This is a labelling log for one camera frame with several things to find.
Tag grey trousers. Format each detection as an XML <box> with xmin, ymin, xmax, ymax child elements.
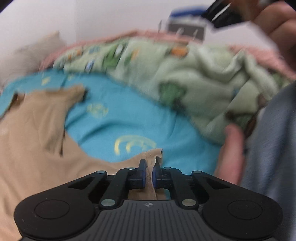
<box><xmin>241</xmin><ymin>83</ymin><xmax>295</xmax><ymax>240</ymax></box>

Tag grey wall socket panel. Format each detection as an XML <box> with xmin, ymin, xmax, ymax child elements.
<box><xmin>158</xmin><ymin>20</ymin><xmax>206</xmax><ymax>42</ymax></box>

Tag person's left hand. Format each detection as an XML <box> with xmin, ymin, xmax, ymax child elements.
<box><xmin>214</xmin><ymin>124</ymin><xmax>245</xmax><ymax>185</ymax></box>

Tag green cartoon fleece blanket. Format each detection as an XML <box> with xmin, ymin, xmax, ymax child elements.
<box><xmin>53</xmin><ymin>37</ymin><xmax>290</xmax><ymax>144</ymax></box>

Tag grey pillow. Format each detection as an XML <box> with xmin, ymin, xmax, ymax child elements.
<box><xmin>1</xmin><ymin>31</ymin><xmax>66</xmax><ymax>86</ymax></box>

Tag tan t-shirt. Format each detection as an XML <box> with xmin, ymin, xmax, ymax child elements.
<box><xmin>1</xmin><ymin>85</ymin><xmax>162</xmax><ymax>240</ymax></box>

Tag person's right hand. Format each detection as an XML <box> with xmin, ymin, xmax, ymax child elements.
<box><xmin>229</xmin><ymin>1</ymin><xmax>295</xmax><ymax>71</ymax></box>

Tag teal smiley bed sheet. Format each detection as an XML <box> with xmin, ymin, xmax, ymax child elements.
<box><xmin>1</xmin><ymin>70</ymin><xmax>220</xmax><ymax>174</ymax></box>

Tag pink fluffy blanket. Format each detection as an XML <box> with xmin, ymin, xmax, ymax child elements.
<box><xmin>39</xmin><ymin>30</ymin><xmax>295</xmax><ymax>81</ymax></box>

